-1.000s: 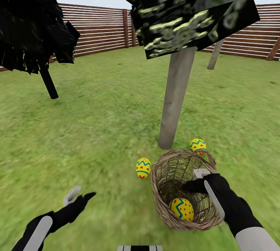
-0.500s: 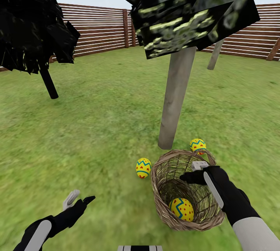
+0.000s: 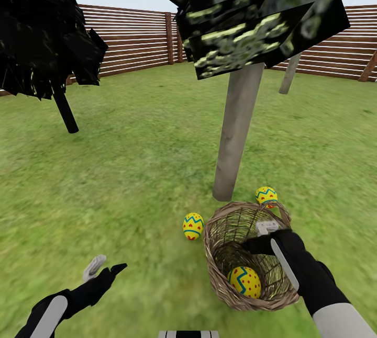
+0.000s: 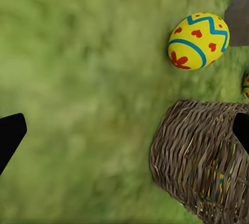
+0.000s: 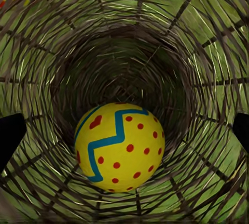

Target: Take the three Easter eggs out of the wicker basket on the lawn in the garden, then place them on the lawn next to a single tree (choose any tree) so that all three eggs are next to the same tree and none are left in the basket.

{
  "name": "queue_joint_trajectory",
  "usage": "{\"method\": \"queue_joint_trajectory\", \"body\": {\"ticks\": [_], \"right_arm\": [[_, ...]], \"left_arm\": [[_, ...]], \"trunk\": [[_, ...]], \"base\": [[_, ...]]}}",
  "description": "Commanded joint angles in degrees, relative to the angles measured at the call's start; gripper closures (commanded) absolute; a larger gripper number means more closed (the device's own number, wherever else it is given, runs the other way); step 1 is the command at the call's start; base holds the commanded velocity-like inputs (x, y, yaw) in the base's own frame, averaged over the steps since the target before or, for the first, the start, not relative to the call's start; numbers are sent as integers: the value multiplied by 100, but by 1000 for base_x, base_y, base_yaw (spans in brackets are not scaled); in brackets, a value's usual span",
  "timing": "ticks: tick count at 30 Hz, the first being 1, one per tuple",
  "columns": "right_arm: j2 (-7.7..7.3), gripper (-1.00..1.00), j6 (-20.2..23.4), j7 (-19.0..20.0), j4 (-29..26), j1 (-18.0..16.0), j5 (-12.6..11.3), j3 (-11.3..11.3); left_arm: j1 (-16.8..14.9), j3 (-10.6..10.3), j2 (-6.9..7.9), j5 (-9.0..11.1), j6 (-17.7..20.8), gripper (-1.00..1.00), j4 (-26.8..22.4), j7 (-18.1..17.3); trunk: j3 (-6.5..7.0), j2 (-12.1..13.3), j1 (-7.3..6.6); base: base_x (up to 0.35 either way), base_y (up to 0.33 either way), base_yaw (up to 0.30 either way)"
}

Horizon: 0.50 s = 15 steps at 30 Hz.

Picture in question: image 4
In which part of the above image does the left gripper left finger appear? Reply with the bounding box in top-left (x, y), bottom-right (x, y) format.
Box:
top-left (0, 113), bottom-right (27, 175)

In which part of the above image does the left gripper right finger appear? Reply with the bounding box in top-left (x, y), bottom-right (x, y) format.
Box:
top-left (232, 113), bottom-right (249, 155)

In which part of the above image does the wicker basket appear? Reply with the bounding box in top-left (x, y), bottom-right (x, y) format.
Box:
top-left (149, 99), bottom-right (249, 224)

